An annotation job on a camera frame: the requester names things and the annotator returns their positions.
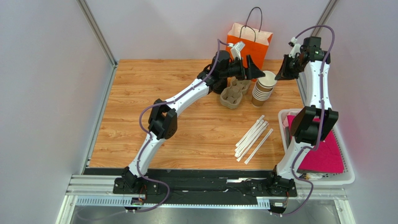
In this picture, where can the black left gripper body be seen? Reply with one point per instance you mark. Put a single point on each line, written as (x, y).
(237, 70)

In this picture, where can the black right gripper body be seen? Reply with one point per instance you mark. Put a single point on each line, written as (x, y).
(290, 64)

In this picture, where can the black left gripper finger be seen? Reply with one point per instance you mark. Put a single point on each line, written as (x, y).
(255, 74)
(251, 67)

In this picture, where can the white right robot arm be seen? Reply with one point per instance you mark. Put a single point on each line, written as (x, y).
(317, 118)

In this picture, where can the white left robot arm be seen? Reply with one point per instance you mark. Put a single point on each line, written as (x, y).
(163, 118)

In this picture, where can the stack of paper cups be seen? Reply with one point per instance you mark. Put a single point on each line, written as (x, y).
(263, 88)

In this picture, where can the stack of black lids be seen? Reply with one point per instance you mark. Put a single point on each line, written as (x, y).
(220, 85)

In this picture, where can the orange paper bag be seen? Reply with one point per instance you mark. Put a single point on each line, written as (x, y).
(256, 40)

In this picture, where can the white wrapped straw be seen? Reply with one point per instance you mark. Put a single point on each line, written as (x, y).
(249, 131)
(252, 143)
(258, 146)
(262, 122)

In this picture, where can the pink folded cloth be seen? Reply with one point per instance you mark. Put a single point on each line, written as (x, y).
(327, 159)

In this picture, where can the white plastic basket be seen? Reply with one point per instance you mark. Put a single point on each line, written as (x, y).
(328, 179)

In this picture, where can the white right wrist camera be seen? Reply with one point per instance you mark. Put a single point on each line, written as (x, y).
(295, 47)

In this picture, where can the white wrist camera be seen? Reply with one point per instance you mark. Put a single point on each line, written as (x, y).
(295, 47)
(235, 49)

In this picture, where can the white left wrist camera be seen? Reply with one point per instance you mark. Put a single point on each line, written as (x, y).
(235, 49)

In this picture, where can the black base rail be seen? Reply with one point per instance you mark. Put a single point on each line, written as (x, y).
(199, 186)

